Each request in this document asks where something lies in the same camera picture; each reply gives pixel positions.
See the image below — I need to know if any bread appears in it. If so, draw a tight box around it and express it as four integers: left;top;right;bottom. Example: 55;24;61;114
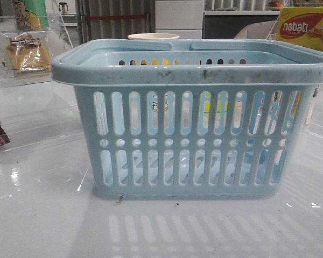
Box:
6;34;51;76

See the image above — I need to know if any light blue plastic basket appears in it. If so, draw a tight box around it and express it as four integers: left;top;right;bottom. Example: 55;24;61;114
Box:
51;39;323;198

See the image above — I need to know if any white paper cup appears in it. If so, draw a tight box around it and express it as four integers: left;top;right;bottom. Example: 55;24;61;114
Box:
128;33;180;40

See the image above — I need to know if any white drawer cabinet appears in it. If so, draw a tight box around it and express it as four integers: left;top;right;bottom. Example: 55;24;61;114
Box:
155;1;204;39

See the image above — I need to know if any clear acrylic stand right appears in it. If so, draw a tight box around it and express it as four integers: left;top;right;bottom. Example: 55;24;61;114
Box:
265;15;280;40

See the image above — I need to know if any clear acrylic shelf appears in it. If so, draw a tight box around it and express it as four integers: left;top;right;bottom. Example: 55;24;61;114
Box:
0;14;73;88

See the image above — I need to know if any green yellow cartoon package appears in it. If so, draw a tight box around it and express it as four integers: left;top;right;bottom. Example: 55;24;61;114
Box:
12;0;48;31

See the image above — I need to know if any yellow nabati wafer box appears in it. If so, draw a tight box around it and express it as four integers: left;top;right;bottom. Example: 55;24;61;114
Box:
274;6;323;52

